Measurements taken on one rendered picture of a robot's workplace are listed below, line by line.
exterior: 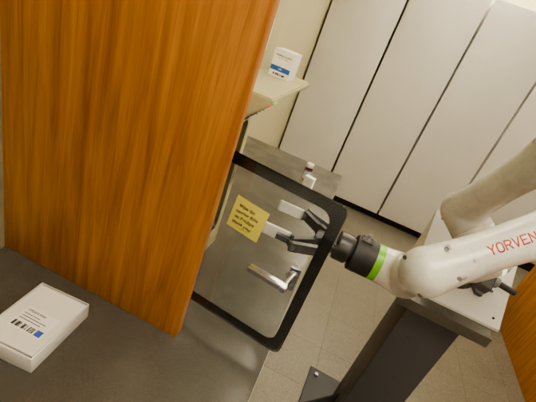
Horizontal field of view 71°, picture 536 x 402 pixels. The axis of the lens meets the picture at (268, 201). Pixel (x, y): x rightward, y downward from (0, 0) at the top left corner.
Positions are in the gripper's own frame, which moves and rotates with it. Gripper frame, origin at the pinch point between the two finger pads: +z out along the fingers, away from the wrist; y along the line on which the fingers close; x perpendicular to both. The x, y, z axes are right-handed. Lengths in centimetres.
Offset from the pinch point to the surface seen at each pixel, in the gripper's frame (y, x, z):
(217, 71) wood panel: 25.5, -33.8, 14.5
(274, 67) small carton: -4.0, -33.0, 13.4
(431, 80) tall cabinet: -293, -27, -53
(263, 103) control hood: 17.6, -29.9, 7.7
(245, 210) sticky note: 18.7, -8.8, 4.2
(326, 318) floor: -116, 120, -43
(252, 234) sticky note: 19.1, -4.4, 1.0
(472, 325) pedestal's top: -33, 26, -72
